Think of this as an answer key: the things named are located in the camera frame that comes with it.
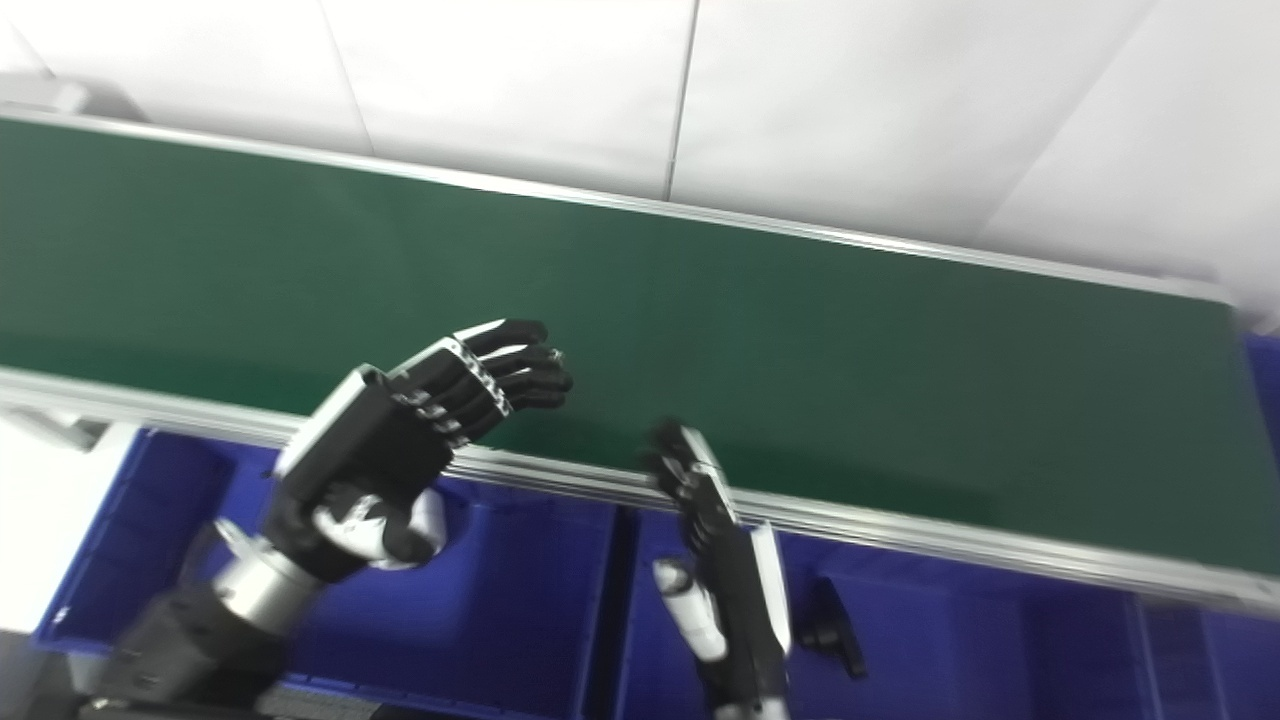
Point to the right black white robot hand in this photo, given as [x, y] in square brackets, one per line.
[735, 590]

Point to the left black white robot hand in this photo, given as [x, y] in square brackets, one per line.
[370, 450]

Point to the white round plastic part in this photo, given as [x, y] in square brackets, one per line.
[432, 520]

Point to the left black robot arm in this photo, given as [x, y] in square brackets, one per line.
[210, 630]

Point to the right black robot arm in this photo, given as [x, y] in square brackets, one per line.
[750, 713]

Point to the black plastic part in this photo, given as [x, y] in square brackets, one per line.
[830, 625]

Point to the blue plastic bin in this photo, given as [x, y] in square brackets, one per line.
[520, 600]
[980, 640]

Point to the green conveyor belt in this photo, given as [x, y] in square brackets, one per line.
[750, 360]

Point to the grey conveyor end housing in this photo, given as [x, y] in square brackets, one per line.
[40, 97]

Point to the aluminium conveyor side rail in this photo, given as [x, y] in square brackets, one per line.
[700, 215]
[900, 530]

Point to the aluminium conveyor support frame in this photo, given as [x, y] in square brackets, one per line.
[50, 428]

